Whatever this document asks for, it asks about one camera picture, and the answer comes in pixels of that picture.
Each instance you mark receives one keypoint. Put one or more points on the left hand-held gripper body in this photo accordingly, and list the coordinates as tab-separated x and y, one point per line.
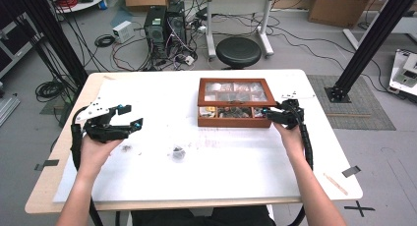
101	129

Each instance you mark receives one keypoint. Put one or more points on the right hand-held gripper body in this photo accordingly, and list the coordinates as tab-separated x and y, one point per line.
290	116

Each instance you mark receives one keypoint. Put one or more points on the wooden box with glass lid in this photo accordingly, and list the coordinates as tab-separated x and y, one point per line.
234	123

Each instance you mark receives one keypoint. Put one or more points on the person's right hand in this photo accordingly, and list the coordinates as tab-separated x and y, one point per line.
291	141

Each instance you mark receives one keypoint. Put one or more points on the person's left hand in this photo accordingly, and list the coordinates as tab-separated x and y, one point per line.
95	155

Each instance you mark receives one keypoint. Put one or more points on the small dark crumbs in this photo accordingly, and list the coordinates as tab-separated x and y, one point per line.
126	148

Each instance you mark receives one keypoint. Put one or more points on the assortment of small clear packets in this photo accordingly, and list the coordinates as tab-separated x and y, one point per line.
234	112

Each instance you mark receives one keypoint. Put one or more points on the black tape strip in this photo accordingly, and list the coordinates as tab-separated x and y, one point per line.
351	171
47	164

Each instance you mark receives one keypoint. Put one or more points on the black round stool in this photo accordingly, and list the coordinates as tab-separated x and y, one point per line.
238	52

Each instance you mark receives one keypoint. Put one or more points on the grey floor mat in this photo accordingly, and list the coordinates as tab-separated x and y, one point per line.
364	118

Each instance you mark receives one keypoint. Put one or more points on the white box device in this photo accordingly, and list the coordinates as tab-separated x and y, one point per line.
123	31

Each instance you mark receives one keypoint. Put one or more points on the white power adapter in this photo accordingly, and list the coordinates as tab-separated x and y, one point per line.
189	59

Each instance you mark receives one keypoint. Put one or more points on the thin wooden stick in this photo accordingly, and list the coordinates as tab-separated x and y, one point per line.
336	184

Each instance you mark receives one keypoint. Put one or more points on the black computer tower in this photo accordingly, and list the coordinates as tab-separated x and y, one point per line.
155	31

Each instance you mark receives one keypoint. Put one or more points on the aluminium profile bars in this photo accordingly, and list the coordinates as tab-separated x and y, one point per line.
7	109

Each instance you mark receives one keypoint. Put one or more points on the round white table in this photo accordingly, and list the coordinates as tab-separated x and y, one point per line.
86	5

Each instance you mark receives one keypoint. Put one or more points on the person's dark pants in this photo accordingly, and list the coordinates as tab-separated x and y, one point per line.
203	217

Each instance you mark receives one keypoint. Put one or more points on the black tape cross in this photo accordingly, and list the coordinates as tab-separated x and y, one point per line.
359	208

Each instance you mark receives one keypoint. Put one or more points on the large cardboard box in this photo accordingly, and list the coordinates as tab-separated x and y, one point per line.
341	6

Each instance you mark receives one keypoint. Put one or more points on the grey metal rack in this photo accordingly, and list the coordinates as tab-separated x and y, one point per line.
14	45

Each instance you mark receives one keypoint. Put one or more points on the white machine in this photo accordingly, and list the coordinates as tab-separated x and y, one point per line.
405	72

